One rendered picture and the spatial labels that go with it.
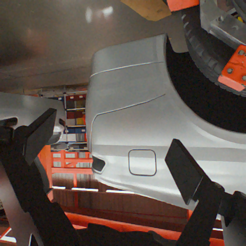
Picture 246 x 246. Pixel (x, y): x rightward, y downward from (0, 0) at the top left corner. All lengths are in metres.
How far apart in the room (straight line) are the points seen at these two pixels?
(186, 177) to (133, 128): 0.93
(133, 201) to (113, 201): 1.22
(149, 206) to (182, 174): 11.06
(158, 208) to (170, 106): 10.35
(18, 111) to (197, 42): 2.31
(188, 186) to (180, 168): 0.02
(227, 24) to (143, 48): 0.64
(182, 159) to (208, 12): 0.48
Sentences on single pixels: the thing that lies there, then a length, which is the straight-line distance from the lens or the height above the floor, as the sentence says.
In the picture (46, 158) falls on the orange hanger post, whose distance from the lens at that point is 4.74.
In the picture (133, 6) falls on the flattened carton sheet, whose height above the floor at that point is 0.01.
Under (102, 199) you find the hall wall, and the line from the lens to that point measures 11.96.
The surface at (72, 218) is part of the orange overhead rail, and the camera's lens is 4.43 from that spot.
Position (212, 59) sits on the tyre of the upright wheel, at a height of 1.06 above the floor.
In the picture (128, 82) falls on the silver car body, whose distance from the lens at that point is 1.12.
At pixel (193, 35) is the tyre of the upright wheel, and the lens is 0.68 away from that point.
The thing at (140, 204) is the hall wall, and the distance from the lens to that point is 11.35.
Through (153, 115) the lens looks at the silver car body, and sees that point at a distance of 1.05.
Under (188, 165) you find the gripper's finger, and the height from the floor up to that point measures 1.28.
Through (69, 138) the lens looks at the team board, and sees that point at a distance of 6.52.
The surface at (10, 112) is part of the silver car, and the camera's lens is 2.60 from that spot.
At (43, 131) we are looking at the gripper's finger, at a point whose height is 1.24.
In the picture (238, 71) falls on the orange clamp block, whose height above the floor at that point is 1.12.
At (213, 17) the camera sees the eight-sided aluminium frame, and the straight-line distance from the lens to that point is 0.60.
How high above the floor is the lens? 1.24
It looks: level
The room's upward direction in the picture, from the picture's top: 177 degrees clockwise
